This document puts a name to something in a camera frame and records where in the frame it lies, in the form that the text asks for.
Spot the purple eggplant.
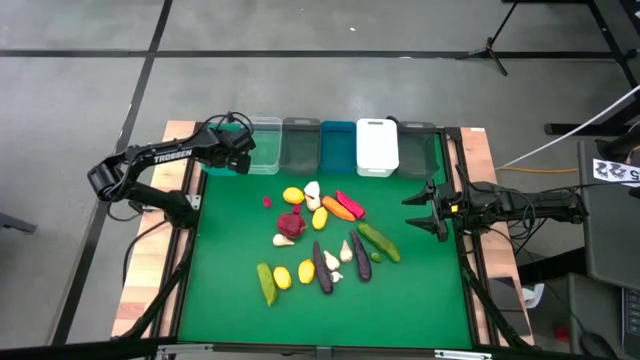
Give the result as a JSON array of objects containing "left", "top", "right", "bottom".
[
  {"left": 349, "top": 229, "right": 373, "bottom": 284},
  {"left": 312, "top": 240, "right": 335, "bottom": 296}
]

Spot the pink red pepper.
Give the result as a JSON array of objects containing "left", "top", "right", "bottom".
[{"left": 335, "top": 189, "right": 367, "bottom": 221}]

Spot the green table mat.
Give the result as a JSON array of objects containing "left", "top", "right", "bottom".
[{"left": 177, "top": 132, "right": 474, "bottom": 350}]

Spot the grey desk panel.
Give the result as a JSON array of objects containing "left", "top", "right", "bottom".
[{"left": 577, "top": 139, "right": 640, "bottom": 291}]

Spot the silver frame bracket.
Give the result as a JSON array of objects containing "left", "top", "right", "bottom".
[
  {"left": 156, "top": 342, "right": 215, "bottom": 360},
  {"left": 433, "top": 349, "right": 494, "bottom": 360}
]

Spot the black arm base cable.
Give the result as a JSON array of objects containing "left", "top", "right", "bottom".
[{"left": 121, "top": 219, "right": 169, "bottom": 289}]

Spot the clear plastic bin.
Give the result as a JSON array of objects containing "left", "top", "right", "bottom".
[{"left": 244, "top": 116, "right": 283, "bottom": 176}]

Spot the white cable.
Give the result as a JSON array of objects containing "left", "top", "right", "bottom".
[{"left": 494, "top": 84, "right": 640, "bottom": 170}]

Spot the dark red beet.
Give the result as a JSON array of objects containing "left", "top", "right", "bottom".
[{"left": 277, "top": 203, "right": 307, "bottom": 240}]

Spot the yellow cable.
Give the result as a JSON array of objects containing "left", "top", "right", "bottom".
[{"left": 496, "top": 166, "right": 580, "bottom": 175}]

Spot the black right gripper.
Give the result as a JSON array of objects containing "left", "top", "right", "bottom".
[{"left": 401, "top": 180, "right": 479, "bottom": 243}]

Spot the dark keyboard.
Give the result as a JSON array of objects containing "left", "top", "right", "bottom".
[{"left": 621, "top": 287, "right": 640, "bottom": 357}]

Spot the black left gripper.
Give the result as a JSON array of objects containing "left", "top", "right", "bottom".
[{"left": 202, "top": 124, "right": 257, "bottom": 175}]

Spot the black tripod stand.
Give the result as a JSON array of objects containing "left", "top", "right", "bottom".
[{"left": 454, "top": 0, "right": 521, "bottom": 77}]

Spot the dark grey plastic bin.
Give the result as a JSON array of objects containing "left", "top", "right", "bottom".
[{"left": 397, "top": 121, "right": 441, "bottom": 180}]

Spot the white small object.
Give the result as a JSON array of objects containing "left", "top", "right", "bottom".
[{"left": 522, "top": 282, "right": 546, "bottom": 309}]

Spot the black desk frame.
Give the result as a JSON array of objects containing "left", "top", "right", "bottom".
[{"left": 502, "top": 0, "right": 640, "bottom": 136}]

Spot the grey furniture leg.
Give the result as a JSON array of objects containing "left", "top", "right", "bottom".
[{"left": 0, "top": 211, "right": 39, "bottom": 235}]

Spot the orange carrot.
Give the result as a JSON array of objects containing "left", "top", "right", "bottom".
[{"left": 321, "top": 195, "right": 357, "bottom": 223}]

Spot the white printed paper tag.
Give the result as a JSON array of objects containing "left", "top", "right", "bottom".
[{"left": 592, "top": 157, "right": 640, "bottom": 188}]

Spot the grey translucent plastic bin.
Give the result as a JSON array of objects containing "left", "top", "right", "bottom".
[{"left": 278, "top": 117, "right": 322, "bottom": 176}]

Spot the black aluminium table frame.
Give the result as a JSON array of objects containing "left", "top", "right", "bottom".
[{"left": 0, "top": 119, "right": 640, "bottom": 360}]

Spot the dark green cucumber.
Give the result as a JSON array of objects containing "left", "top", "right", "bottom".
[{"left": 356, "top": 222, "right": 402, "bottom": 264}]

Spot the blue plastic bin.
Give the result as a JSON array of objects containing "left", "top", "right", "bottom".
[{"left": 318, "top": 119, "right": 359, "bottom": 175}]

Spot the white plastic bin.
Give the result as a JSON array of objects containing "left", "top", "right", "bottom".
[{"left": 355, "top": 117, "right": 400, "bottom": 178}]

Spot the black computer mouse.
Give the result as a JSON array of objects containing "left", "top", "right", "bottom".
[{"left": 579, "top": 332, "right": 620, "bottom": 360}]

